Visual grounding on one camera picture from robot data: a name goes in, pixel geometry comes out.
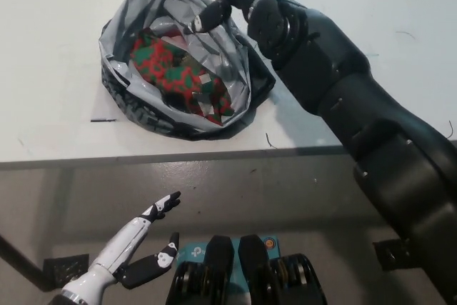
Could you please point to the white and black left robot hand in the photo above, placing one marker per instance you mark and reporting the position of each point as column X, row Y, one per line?
column 121, row 248

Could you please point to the red green coffee bean bag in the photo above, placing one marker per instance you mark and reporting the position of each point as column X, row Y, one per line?
column 164, row 65

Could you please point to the black plastic bag grey inside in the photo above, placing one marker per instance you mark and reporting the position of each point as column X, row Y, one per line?
column 121, row 98

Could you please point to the black slanted table leg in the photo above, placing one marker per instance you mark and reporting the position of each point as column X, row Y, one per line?
column 21, row 262

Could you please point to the thin black tape strip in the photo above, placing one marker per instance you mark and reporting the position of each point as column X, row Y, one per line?
column 103, row 120

